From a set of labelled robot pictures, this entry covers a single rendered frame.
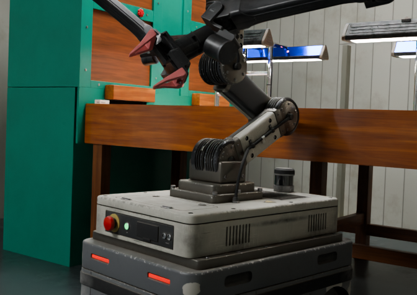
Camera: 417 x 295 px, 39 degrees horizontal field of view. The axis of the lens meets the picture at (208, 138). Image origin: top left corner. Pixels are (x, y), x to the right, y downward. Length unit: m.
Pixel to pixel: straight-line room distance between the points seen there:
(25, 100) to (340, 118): 1.66
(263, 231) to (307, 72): 3.07
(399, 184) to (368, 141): 2.22
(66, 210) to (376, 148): 1.51
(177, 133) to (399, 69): 2.17
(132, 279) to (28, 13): 1.83
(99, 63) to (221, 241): 1.55
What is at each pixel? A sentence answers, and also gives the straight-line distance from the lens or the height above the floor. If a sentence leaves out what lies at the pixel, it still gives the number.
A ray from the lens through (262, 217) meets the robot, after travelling 1.67.
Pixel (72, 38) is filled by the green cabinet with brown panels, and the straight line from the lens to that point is 2.87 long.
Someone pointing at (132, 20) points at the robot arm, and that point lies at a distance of 2.43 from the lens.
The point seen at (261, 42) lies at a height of 1.05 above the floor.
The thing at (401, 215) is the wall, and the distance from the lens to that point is 4.25.
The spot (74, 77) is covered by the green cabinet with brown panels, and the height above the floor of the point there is 0.88.
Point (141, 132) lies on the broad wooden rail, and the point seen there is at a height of 0.64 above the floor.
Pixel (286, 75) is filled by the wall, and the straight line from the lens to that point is 4.78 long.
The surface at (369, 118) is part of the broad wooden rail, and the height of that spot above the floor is 0.73.
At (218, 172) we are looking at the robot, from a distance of 1.74.
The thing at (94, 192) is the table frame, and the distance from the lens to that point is 2.81.
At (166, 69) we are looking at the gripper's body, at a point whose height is 0.91.
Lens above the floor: 0.71
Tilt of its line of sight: 2 degrees down
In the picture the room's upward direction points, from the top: 2 degrees clockwise
